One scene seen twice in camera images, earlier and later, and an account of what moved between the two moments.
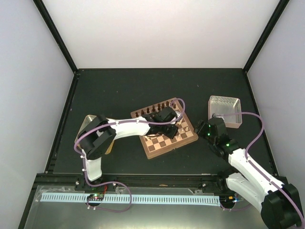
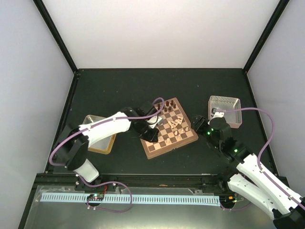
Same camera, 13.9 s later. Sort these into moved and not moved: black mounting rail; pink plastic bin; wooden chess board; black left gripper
Moved: black left gripper
Not moved: wooden chess board; black mounting rail; pink plastic bin
